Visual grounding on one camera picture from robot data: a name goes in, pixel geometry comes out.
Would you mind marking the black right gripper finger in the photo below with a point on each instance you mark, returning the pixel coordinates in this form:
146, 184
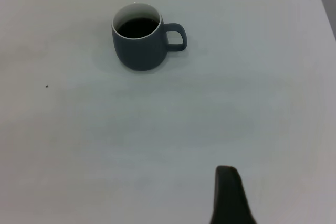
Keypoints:
228, 200

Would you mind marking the dark grey ceramic cup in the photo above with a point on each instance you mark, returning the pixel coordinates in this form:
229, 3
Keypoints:
139, 53

